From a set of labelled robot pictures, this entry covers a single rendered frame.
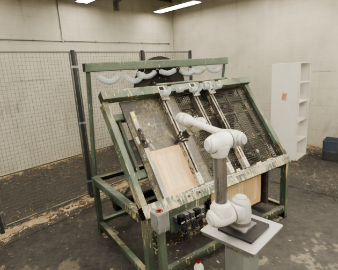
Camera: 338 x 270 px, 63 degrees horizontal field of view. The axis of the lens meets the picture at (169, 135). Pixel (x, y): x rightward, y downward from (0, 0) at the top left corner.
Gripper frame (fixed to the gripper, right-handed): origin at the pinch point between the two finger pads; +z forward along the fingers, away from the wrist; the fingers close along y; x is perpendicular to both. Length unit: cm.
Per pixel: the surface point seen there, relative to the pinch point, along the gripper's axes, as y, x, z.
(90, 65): 123, -7, 28
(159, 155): 0.9, 13.1, 18.1
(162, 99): 44, -32, 3
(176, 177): -26.7, 16.6, 17.1
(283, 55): -32, -547, 12
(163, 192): -28, 40, 19
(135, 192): -9, 60, 26
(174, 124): 15.0, -23.7, 6.2
